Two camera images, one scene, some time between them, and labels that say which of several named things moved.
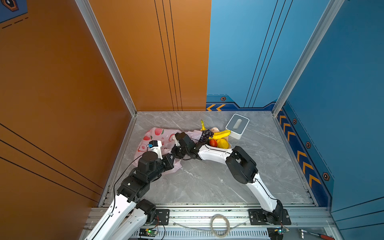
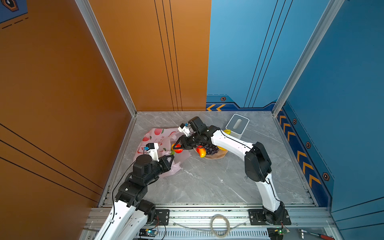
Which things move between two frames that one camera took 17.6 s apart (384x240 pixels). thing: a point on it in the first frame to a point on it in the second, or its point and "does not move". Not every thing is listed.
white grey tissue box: (237, 125) does not move
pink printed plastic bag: (160, 141) does not move
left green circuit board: (147, 232) does not move
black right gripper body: (180, 151) to (191, 140)
